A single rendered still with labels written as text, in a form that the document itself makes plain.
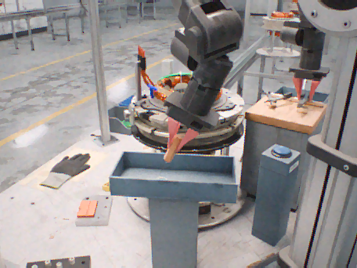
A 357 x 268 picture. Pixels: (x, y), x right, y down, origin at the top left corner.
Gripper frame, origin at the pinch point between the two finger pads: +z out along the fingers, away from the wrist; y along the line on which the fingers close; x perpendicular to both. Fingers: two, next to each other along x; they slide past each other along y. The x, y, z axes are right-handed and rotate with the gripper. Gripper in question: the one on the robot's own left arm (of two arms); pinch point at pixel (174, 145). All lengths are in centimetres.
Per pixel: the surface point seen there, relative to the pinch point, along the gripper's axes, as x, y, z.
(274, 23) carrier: -245, -14, -11
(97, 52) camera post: -56, 45, 12
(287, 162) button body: -13.5, -24.0, -2.5
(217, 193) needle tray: 3.8, -11.6, 2.7
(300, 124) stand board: -29.5, -25.5, -7.2
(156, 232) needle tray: 4.0, -5.1, 18.7
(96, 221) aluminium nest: -9.4, 10.6, 38.8
